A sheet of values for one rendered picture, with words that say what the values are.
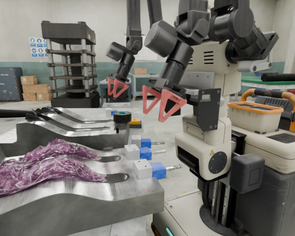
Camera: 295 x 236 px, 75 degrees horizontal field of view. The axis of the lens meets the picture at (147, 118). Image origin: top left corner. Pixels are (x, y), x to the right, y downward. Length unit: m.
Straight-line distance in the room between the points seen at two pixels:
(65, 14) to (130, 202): 7.42
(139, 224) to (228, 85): 0.63
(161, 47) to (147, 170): 0.30
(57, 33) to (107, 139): 4.26
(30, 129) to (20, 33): 7.40
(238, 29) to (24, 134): 0.75
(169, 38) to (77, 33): 4.30
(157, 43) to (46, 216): 0.42
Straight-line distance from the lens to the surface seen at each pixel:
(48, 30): 4.92
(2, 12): 8.42
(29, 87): 7.63
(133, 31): 0.92
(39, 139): 0.79
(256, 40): 0.68
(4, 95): 7.89
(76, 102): 4.80
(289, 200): 1.10
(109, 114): 1.28
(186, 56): 0.52
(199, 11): 0.55
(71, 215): 0.44
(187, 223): 1.24
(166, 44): 0.49
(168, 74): 0.50
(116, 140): 0.70
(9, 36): 8.27
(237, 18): 0.61
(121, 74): 0.89
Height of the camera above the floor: 1.12
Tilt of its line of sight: 15 degrees down
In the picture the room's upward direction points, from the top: straight up
